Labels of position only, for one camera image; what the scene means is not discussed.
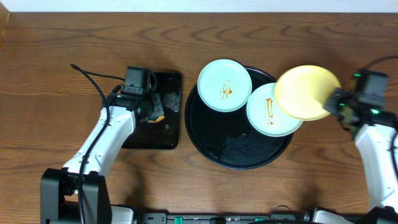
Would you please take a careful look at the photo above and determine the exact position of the green and orange sponge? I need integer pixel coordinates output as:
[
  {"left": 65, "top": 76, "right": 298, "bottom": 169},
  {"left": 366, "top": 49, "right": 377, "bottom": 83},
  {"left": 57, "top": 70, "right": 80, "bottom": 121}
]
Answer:
[{"left": 148, "top": 116, "right": 165, "bottom": 123}]

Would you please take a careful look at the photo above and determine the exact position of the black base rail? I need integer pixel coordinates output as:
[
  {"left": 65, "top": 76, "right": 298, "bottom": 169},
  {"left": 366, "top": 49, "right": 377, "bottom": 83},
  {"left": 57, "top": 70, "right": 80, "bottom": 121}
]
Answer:
[{"left": 108, "top": 205, "right": 318, "bottom": 224}]

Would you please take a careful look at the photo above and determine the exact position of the left black cable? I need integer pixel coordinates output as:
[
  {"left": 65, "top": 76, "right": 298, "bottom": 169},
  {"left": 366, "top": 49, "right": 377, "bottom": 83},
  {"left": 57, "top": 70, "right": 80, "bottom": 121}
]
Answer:
[{"left": 70, "top": 63, "right": 126, "bottom": 224}]

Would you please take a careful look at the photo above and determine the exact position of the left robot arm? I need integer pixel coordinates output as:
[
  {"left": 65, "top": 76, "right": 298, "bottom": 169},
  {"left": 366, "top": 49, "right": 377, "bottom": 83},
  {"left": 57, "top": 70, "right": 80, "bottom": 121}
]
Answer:
[{"left": 40, "top": 67, "right": 164, "bottom": 223}]

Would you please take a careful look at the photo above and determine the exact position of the black rectangular tray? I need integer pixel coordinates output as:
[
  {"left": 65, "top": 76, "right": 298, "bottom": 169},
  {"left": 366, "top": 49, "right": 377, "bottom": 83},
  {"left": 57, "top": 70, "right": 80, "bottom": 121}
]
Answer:
[{"left": 123, "top": 72, "right": 182, "bottom": 149}]

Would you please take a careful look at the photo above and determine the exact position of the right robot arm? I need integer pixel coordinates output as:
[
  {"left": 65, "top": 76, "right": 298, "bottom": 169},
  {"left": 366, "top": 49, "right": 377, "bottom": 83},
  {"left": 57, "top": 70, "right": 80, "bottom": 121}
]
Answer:
[{"left": 306, "top": 77, "right": 397, "bottom": 223}]

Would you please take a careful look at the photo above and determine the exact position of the light blue plate top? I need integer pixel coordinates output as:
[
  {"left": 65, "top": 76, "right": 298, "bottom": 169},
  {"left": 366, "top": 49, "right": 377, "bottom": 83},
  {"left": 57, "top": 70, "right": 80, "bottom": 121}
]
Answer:
[{"left": 197, "top": 59, "right": 252, "bottom": 112}]

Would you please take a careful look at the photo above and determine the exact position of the yellow plate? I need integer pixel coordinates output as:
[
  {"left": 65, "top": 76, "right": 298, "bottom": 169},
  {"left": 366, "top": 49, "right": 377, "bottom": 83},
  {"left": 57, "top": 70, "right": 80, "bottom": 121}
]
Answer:
[{"left": 274, "top": 65, "right": 341, "bottom": 121}]

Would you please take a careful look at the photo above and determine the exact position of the round black tray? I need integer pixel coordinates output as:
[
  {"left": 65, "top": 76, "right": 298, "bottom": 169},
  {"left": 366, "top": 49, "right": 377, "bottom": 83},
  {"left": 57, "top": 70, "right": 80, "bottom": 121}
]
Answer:
[{"left": 185, "top": 86, "right": 293, "bottom": 170}]

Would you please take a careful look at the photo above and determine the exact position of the light blue plate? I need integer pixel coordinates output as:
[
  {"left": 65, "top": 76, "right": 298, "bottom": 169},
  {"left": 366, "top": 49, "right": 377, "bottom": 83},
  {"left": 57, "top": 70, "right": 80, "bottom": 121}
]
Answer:
[
  {"left": 197, "top": 59, "right": 252, "bottom": 112},
  {"left": 246, "top": 83, "right": 303, "bottom": 137}
]

